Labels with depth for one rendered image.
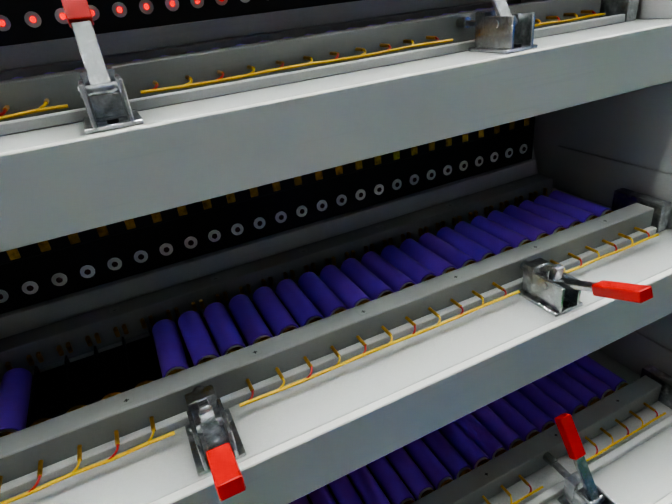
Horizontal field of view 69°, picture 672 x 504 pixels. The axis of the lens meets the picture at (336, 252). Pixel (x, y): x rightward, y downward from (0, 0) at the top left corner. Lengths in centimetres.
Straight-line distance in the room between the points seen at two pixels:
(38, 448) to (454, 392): 25
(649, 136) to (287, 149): 37
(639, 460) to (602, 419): 4
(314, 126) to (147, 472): 22
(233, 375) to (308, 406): 5
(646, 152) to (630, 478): 30
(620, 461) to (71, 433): 46
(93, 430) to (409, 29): 35
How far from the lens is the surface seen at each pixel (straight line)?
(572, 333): 41
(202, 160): 28
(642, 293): 36
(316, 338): 34
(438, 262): 42
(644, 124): 55
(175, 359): 36
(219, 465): 25
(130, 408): 33
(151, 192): 28
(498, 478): 49
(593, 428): 55
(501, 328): 38
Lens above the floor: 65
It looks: 9 degrees down
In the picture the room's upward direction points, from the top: 14 degrees counter-clockwise
